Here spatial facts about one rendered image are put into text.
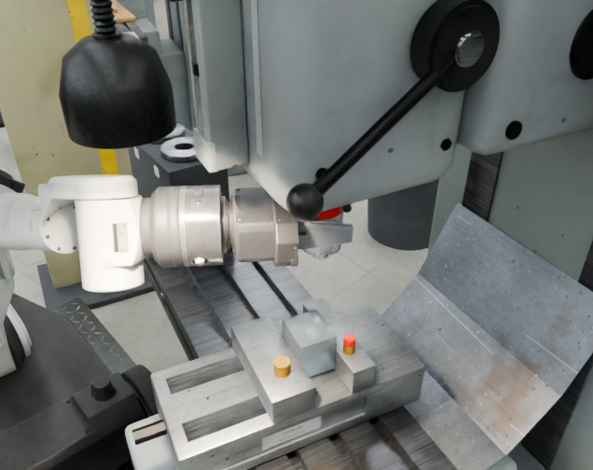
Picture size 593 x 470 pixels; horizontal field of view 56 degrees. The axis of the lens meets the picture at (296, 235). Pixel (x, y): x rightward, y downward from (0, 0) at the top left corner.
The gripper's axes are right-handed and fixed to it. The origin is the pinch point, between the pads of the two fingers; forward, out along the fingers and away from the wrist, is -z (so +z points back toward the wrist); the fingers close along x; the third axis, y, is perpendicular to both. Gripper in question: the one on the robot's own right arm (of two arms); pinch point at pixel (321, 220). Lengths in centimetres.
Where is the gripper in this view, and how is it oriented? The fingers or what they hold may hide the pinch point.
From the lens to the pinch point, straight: 62.4
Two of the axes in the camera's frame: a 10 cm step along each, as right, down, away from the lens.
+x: -1.0, -5.5, 8.3
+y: -0.2, 8.3, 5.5
